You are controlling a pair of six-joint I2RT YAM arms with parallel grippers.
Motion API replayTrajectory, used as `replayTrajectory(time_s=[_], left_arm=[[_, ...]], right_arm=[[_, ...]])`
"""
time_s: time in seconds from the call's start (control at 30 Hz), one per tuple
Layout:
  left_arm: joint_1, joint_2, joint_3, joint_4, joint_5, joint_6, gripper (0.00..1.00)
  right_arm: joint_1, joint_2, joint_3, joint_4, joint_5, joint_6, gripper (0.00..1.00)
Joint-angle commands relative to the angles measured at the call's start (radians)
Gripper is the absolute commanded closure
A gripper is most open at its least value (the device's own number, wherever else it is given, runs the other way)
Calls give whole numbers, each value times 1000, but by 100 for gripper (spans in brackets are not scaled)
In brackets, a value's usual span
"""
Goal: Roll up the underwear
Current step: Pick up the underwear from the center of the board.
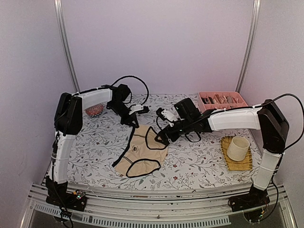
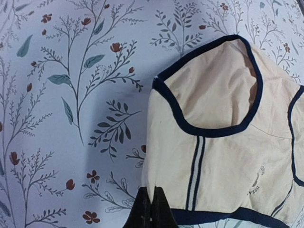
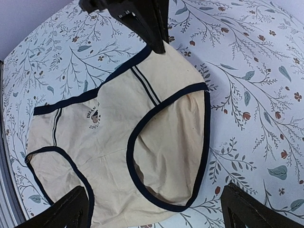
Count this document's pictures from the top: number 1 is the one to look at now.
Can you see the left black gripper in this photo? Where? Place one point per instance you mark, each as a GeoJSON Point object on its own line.
{"type": "Point", "coordinates": [129, 121]}

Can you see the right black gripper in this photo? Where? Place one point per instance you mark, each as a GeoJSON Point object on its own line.
{"type": "Point", "coordinates": [174, 137]}

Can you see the beige underwear black trim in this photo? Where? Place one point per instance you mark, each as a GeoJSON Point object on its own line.
{"type": "Point", "coordinates": [143, 154]}

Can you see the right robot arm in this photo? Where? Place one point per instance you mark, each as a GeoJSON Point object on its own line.
{"type": "Point", "coordinates": [265, 117]}

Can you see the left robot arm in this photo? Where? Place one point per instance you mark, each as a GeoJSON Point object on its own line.
{"type": "Point", "coordinates": [69, 120]}

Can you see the red patterned rolled underwear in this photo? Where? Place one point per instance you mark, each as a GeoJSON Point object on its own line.
{"type": "Point", "coordinates": [94, 111]}

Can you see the floral table cloth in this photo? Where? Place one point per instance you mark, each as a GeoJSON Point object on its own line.
{"type": "Point", "coordinates": [193, 162]}

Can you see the pink divided organizer tray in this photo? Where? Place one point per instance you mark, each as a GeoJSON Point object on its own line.
{"type": "Point", "coordinates": [220, 100]}

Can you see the cream ribbed cup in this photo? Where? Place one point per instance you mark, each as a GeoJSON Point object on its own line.
{"type": "Point", "coordinates": [238, 148]}

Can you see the yellow woven mat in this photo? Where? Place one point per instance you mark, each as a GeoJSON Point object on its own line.
{"type": "Point", "coordinates": [244, 165]}

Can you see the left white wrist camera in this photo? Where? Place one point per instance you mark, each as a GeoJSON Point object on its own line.
{"type": "Point", "coordinates": [139, 108]}

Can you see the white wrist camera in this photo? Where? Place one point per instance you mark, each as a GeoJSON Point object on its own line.
{"type": "Point", "coordinates": [139, 108]}
{"type": "Point", "coordinates": [166, 115]}

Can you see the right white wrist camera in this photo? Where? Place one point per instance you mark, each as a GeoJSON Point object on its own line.
{"type": "Point", "coordinates": [166, 115]}

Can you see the front aluminium rail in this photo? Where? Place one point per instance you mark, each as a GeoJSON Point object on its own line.
{"type": "Point", "coordinates": [200, 208]}

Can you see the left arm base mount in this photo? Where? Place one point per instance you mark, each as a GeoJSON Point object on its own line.
{"type": "Point", "coordinates": [59, 196]}

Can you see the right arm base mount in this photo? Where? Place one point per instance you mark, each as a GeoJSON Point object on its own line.
{"type": "Point", "coordinates": [254, 198]}

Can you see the left aluminium frame post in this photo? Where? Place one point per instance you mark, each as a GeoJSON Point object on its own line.
{"type": "Point", "coordinates": [64, 39]}

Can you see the aluminium frame post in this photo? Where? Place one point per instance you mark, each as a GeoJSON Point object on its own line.
{"type": "Point", "coordinates": [249, 45]}
{"type": "Point", "coordinates": [64, 39]}

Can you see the right aluminium frame post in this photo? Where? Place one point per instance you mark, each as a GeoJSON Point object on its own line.
{"type": "Point", "coordinates": [249, 45]}

